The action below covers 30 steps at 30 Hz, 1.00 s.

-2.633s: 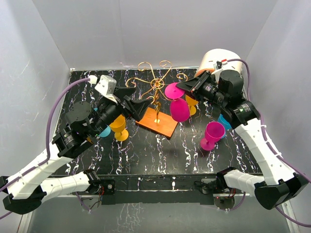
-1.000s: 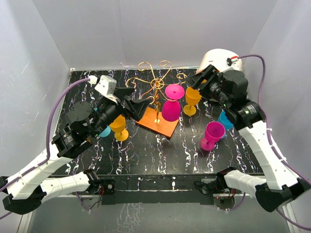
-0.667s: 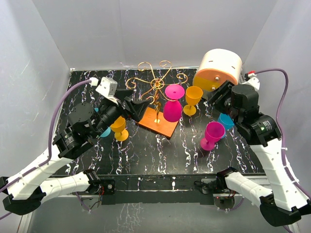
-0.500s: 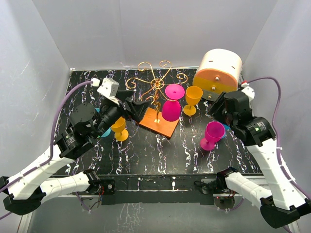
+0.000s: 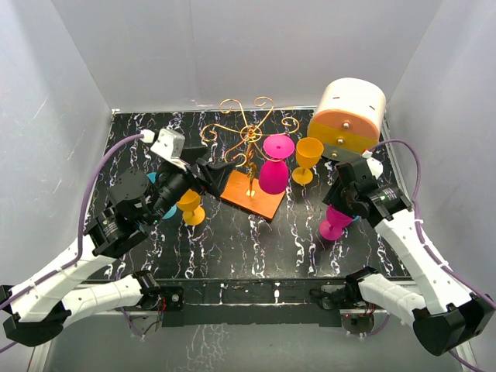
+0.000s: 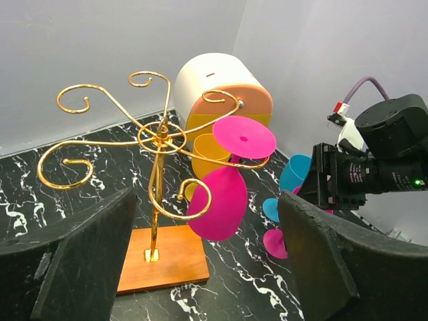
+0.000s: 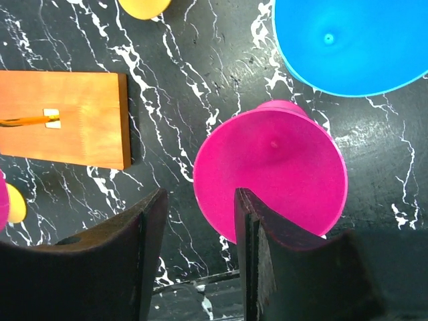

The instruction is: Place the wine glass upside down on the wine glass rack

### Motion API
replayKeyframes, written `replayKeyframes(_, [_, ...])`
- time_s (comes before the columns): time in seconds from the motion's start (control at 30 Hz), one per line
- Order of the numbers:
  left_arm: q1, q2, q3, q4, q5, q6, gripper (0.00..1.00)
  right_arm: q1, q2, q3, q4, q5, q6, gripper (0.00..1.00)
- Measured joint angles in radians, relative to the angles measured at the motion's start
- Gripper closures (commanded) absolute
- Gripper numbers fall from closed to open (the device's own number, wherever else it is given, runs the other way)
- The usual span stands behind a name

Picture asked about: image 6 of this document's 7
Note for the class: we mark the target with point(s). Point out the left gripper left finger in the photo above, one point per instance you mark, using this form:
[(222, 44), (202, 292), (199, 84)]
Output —
[(70, 269)]

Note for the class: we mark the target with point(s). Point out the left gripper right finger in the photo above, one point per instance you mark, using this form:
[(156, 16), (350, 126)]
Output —
[(346, 272)]

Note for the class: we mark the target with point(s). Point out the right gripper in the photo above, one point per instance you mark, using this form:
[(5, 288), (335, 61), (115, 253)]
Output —
[(337, 180)]

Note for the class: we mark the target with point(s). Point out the blue wine glass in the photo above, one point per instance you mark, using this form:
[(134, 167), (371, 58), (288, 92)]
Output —
[(292, 176)]

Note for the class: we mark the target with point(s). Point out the magenta wine glass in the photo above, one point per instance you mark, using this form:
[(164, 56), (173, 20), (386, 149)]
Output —
[(243, 138), (273, 239)]

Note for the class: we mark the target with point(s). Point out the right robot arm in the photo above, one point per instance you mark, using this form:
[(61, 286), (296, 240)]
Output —
[(394, 133)]

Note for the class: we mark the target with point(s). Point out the orange wine glass right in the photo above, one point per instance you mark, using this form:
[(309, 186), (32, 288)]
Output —
[(206, 146)]

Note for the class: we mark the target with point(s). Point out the white orange cylindrical container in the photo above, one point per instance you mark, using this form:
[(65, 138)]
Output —
[(194, 98)]

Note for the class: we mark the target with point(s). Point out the gold wire wine glass rack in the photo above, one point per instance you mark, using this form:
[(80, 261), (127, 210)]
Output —
[(168, 253)]

